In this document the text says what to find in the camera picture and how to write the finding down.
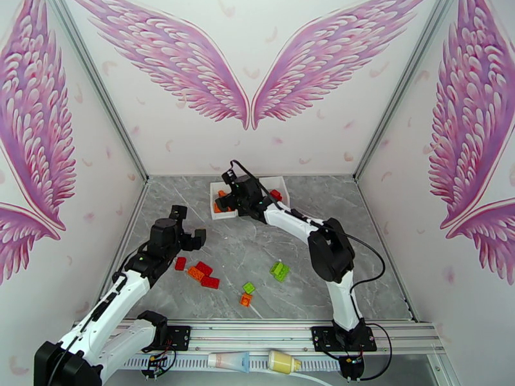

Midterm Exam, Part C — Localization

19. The cream squeeze tube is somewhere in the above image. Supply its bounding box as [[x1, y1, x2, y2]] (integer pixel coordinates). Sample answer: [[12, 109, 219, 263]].
[[207, 351, 251, 374]]

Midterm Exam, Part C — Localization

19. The yellow plastic bottle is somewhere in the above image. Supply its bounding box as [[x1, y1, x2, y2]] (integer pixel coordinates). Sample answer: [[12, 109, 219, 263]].
[[268, 349, 303, 376]]

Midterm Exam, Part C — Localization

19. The black controller box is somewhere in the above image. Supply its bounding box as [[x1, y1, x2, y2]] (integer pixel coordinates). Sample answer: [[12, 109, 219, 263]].
[[339, 355, 366, 381]]

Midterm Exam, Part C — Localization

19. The aluminium side rail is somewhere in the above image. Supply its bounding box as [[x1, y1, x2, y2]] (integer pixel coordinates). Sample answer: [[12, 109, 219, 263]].
[[353, 178, 419, 322], [96, 178, 151, 301]]

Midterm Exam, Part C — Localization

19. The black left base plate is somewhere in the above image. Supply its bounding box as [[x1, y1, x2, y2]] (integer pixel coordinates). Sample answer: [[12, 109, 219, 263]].
[[127, 324, 192, 352]]

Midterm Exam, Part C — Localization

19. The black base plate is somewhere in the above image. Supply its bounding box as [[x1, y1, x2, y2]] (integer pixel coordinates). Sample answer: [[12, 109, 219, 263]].
[[311, 325, 379, 353], [127, 324, 192, 352]]

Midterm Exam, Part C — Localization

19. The aluminium mounting rail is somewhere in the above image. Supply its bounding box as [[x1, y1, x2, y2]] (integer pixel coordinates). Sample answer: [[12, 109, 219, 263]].
[[72, 319, 445, 354]]

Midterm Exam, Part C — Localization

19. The white slotted cable duct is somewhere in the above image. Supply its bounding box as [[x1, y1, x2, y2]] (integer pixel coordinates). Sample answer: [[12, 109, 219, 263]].
[[102, 353, 343, 374]]

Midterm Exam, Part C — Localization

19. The red black wire bundle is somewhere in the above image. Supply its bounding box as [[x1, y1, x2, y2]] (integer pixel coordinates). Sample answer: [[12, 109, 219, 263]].
[[140, 338, 174, 380]]

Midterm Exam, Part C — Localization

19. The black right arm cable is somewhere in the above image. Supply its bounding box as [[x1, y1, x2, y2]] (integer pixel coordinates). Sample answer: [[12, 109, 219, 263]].
[[229, 160, 386, 313]]

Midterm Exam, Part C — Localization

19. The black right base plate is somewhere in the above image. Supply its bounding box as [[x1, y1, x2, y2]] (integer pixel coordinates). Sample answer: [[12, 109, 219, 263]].
[[311, 325, 379, 353]]

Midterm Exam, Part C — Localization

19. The aluminium frame post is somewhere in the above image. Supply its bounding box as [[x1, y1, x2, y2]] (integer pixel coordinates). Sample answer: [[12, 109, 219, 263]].
[[43, 0, 151, 185], [353, 0, 459, 183]]

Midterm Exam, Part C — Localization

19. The white hose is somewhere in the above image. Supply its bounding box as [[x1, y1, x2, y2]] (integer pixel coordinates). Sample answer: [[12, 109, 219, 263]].
[[294, 371, 329, 386]]

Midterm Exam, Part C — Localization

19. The black base cable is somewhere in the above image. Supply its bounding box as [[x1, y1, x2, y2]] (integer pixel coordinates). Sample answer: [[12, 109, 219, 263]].
[[359, 324, 394, 381]]

